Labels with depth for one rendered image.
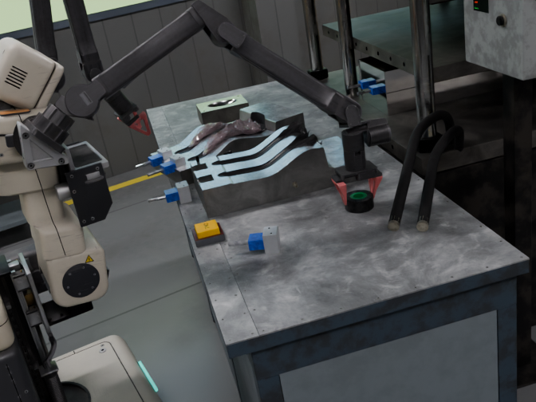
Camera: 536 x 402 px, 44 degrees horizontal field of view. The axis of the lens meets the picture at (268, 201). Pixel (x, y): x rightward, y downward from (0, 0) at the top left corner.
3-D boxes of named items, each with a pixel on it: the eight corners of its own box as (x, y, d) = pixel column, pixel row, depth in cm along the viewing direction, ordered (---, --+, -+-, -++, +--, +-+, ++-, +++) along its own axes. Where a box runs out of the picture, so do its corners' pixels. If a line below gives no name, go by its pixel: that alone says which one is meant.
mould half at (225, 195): (208, 218, 194) (199, 175, 189) (195, 187, 218) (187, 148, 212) (368, 178, 203) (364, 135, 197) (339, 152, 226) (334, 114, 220)
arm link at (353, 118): (334, 108, 180) (344, 106, 172) (374, 99, 182) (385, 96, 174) (343, 151, 182) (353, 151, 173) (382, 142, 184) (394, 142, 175)
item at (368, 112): (422, 175, 216) (421, 159, 213) (304, 89, 333) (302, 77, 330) (647, 118, 230) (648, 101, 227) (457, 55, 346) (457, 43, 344)
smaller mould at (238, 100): (204, 129, 274) (201, 112, 271) (199, 120, 287) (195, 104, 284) (251, 118, 277) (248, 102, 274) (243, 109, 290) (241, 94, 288)
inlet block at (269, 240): (229, 258, 171) (225, 239, 168) (231, 248, 175) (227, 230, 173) (279, 253, 169) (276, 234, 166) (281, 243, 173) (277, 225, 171)
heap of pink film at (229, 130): (206, 156, 225) (202, 135, 222) (184, 146, 240) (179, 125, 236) (270, 134, 236) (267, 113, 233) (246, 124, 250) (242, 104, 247)
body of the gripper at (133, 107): (132, 104, 219) (116, 86, 215) (141, 109, 210) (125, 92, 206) (116, 116, 218) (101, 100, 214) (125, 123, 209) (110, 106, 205)
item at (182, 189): (151, 211, 205) (147, 196, 203) (148, 206, 210) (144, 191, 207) (192, 201, 208) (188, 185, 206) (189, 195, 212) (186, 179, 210)
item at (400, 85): (388, 116, 257) (384, 72, 249) (361, 100, 281) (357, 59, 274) (505, 88, 265) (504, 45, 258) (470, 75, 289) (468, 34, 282)
